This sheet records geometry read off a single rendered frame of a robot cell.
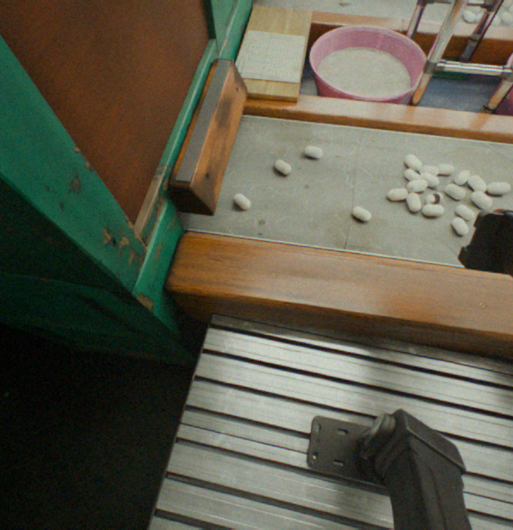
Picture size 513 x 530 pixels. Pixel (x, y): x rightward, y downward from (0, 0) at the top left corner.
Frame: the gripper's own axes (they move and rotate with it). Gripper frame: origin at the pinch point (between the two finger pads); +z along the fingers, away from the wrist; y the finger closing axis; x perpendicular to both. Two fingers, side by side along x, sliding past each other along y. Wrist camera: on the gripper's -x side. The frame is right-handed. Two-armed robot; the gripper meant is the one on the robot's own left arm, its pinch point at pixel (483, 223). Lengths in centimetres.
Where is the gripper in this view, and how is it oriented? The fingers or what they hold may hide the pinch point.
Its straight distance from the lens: 51.0
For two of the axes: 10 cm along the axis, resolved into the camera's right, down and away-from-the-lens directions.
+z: 1.4, -4.1, 9.0
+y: -9.9, -1.5, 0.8
